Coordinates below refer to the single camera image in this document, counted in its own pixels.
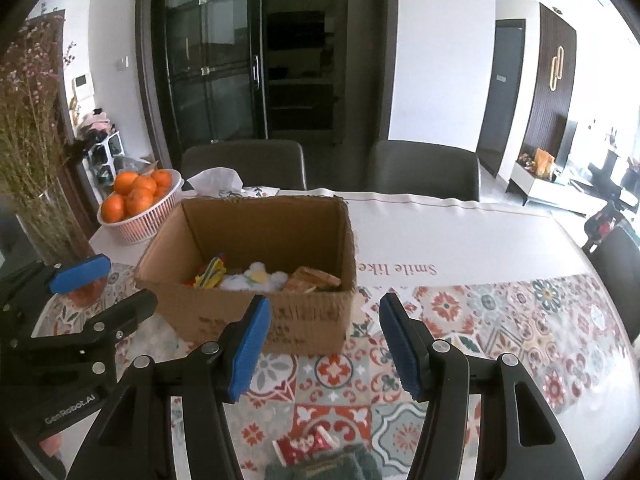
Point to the brown cardboard box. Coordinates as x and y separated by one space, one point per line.
310 325

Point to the dark interior door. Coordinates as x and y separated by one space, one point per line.
502 100

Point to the dark kitchen shelf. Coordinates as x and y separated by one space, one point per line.
300 75

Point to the floral tissue box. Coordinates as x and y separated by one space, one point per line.
255 191

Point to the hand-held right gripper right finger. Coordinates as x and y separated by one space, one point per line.
402 350

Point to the gold wall ornament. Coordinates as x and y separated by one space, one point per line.
556 67

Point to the wall intercom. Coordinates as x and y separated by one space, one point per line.
82 84

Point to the dark grey dining chair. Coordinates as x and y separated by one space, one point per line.
425 170
620 270
240 157

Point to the white low cabinet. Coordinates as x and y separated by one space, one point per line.
555 192

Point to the dark slatted wall panel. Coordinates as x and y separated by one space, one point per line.
542 120

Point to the orange bag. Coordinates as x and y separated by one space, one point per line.
544 162

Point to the dried pink flower bouquet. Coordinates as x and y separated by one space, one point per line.
25 110

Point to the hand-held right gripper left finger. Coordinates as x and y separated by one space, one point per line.
250 350

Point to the pile of clothes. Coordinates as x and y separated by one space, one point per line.
97 125

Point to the black television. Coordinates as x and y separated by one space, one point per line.
567 142

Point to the white shoe rack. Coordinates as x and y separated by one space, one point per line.
107 152

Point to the black and red object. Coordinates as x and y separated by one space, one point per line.
602 225

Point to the person's left forearm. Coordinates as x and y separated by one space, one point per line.
52 452

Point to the dark green cloth toy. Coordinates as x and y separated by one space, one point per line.
325 470

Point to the dark framed glass sliding door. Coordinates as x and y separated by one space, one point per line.
210 60

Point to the yellow green striped toy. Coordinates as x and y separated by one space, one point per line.
210 271

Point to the glass vase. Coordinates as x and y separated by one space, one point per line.
50 230

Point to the wall switch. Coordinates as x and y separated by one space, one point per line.
121 63

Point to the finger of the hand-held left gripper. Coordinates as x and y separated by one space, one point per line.
80 274
125 312

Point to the white tissue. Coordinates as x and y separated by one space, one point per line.
215 180

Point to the pile of oranges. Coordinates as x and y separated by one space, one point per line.
132 200

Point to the gold packet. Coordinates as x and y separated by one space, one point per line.
310 277

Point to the white plush rabbit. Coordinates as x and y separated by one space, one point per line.
240 282

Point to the white plastic basket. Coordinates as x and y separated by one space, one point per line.
140 227

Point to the red patterned packet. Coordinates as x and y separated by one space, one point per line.
305 447

